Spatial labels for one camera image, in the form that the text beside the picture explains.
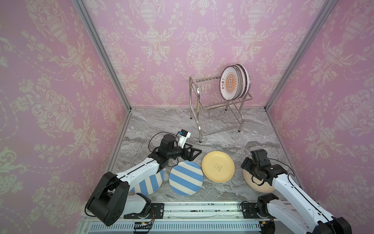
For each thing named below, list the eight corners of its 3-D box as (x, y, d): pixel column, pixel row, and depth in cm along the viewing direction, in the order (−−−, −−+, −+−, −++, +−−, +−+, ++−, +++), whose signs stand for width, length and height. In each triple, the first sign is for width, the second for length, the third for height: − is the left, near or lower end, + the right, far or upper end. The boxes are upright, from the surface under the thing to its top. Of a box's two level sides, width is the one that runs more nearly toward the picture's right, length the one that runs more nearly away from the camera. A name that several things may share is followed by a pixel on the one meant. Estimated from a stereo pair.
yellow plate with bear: (203, 182, 85) (203, 181, 83) (201, 152, 97) (201, 151, 96) (236, 182, 85) (237, 181, 83) (231, 152, 97) (231, 151, 96)
